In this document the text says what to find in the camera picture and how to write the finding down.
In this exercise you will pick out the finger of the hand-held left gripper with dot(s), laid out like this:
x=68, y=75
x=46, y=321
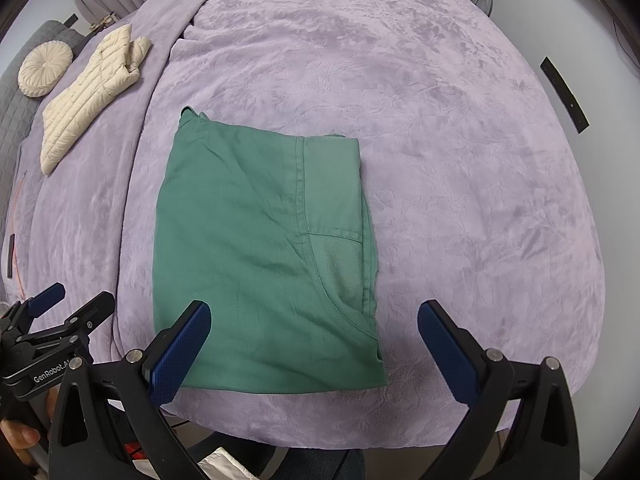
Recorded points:
x=92, y=312
x=47, y=297

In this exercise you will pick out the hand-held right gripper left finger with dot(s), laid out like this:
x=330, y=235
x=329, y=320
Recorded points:
x=182, y=350

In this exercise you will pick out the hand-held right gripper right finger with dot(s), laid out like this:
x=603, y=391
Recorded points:
x=447, y=350

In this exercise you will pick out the green work jacket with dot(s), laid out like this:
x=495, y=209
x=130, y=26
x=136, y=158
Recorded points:
x=250, y=270

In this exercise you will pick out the person's left hand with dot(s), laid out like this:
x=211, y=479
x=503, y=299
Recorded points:
x=20, y=435

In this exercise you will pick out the white cloth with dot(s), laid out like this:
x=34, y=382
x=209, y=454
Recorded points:
x=225, y=467

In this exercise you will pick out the person's dark trousers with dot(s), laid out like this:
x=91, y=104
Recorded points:
x=325, y=465

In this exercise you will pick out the purple plush blanket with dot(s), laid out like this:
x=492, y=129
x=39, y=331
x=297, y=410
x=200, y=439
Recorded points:
x=425, y=160

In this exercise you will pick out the grey quilted sofa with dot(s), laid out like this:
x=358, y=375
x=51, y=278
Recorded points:
x=20, y=105

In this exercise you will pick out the cream puffer vest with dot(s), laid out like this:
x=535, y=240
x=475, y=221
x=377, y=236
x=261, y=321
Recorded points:
x=85, y=95

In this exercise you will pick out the round cream cushion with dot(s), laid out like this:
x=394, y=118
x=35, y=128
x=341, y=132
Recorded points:
x=45, y=67

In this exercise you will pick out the black wall strip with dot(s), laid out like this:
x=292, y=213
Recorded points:
x=565, y=95

